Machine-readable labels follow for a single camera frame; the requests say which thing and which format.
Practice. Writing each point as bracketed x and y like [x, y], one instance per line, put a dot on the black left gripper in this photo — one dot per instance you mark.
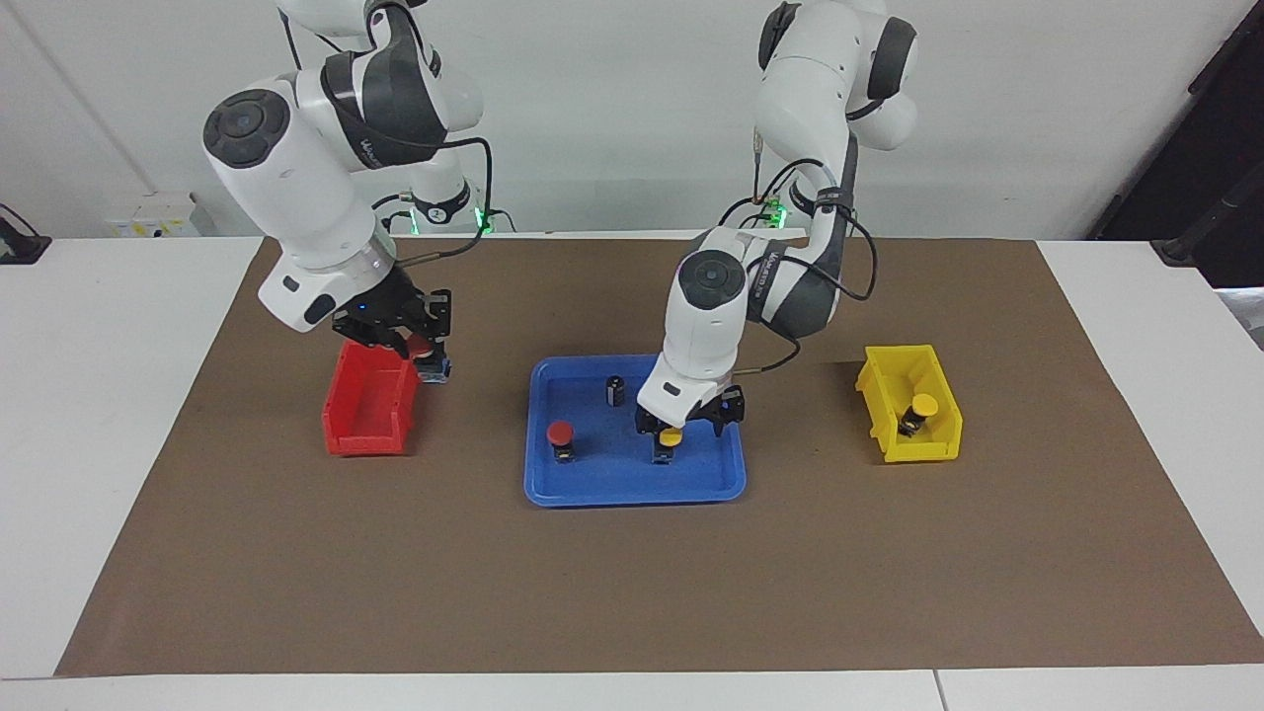
[733, 405]

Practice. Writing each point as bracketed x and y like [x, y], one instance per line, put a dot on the white wall socket box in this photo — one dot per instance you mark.
[148, 212]

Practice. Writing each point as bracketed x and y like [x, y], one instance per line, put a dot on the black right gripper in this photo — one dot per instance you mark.
[380, 311]

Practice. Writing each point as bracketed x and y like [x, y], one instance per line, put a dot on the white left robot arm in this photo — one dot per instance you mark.
[701, 326]

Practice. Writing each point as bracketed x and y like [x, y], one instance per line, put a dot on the black background panel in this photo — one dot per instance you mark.
[1185, 148]

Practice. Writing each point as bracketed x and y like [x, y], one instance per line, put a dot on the red push button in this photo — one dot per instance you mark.
[560, 433]
[421, 347]

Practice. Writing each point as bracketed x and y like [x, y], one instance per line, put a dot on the black cylindrical capacitor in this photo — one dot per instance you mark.
[616, 392]

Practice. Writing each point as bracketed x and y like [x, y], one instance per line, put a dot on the black desk stand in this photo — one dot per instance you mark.
[20, 247]

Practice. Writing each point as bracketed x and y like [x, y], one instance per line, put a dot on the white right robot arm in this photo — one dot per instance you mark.
[286, 178]

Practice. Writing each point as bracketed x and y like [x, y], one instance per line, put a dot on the red plastic bin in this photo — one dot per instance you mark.
[365, 439]

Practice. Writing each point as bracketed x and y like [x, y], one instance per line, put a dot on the black tripod pole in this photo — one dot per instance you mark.
[1215, 227]

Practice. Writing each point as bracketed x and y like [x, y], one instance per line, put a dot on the white plastic wrapped item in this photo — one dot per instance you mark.
[1246, 316]

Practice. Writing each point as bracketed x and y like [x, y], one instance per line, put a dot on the yellow plastic bin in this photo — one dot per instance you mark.
[923, 449]

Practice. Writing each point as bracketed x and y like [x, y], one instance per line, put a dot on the green lit controller board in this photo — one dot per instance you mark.
[777, 212]
[482, 219]

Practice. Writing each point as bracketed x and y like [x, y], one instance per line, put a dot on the yellow push button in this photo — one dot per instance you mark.
[924, 404]
[671, 436]

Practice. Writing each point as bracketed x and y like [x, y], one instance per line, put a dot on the brown table mat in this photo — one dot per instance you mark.
[632, 592]

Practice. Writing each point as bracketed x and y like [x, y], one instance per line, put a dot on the blue plastic tray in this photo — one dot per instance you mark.
[612, 484]

